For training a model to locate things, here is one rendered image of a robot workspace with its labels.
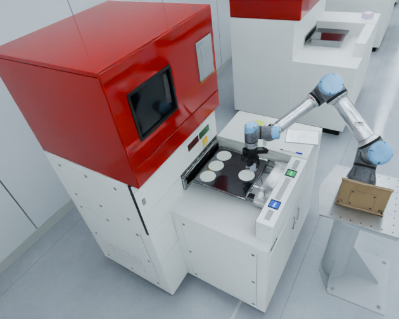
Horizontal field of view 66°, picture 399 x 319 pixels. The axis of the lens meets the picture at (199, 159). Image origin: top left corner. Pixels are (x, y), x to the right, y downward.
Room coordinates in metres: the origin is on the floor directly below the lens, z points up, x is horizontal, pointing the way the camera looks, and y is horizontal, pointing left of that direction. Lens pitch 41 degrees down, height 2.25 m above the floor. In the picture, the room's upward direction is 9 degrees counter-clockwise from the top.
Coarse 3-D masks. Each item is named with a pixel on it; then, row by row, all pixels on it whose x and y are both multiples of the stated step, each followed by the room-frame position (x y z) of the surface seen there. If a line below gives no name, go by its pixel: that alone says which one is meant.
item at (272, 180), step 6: (276, 168) 1.38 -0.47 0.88; (282, 168) 1.37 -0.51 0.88; (270, 174) 1.34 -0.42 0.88; (276, 174) 1.33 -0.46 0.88; (270, 180) 1.29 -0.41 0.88; (276, 180) 1.28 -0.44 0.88; (270, 186) 1.24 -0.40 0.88; (258, 192) 1.21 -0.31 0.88; (258, 204) 1.12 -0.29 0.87; (264, 204) 1.11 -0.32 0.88
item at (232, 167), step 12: (216, 156) 1.57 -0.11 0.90; (240, 156) 1.53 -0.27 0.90; (204, 168) 1.47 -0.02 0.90; (228, 168) 1.43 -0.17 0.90; (240, 168) 1.41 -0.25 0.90; (216, 180) 1.34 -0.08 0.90; (228, 180) 1.33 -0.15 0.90; (240, 180) 1.31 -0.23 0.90; (252, 180) 1.29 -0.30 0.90; (240, 192) 1.21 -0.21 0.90
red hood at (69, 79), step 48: (0, 48) 1.51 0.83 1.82; (48, 48) 1.40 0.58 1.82; (96, 48) 1.30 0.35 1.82; (144, 48) 1.25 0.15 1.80; (192, 48) 1.51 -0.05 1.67; (48, 96) 1.28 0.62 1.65; (96, 96) 1.07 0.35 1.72; (144, 96) 1.20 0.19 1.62; (192, 96) 1.46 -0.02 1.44; (48, 144) 1.43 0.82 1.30; (96, 144) 1.15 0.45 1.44; (144, 144) 1.13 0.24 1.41
